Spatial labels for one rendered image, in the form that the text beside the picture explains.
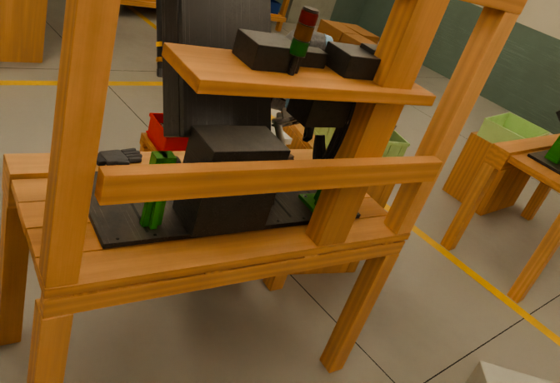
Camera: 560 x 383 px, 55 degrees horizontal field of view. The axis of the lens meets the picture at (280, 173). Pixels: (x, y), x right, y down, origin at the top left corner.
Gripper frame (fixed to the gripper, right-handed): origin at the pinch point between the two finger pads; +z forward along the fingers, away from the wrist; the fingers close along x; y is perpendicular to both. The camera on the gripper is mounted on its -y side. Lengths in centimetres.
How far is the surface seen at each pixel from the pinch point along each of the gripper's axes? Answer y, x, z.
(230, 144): -6.4, 19.8, 28.5
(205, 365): -89, -76, 36
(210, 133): -0.6, 15.5, 32.4
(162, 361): -80, -78, 54
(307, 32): 12, 58, 12
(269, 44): 12, 53, 22
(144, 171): -12, 43, 63
